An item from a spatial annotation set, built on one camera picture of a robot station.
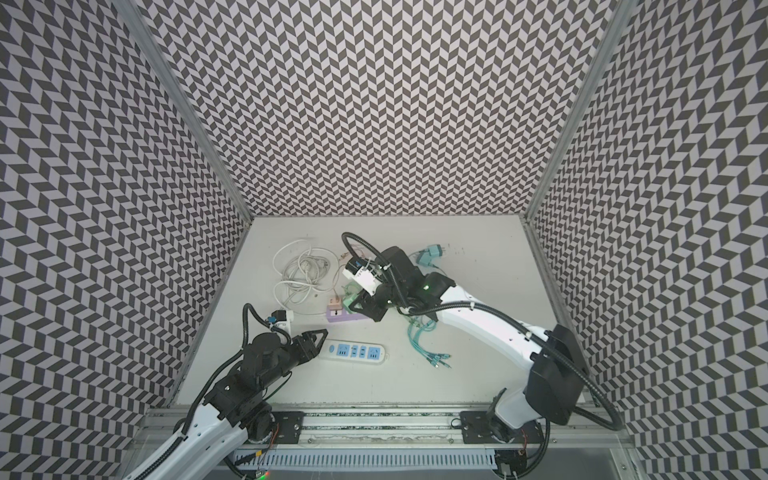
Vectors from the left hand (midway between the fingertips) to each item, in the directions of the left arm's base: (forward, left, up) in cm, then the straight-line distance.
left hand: (323, 336), depth 80 cm
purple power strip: (+8, -2, -4) cm, 10 cm away
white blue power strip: (-2, -8, -5) cm, 9 cm away
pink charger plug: (+10, -2, 0) cm, 10 cm away
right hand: (+2, -10, +11) cm, 15 cm away
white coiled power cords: (+26, +12, -6) cm, 30 cm away
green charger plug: (+17, -5, -4) cm, 18 cm away
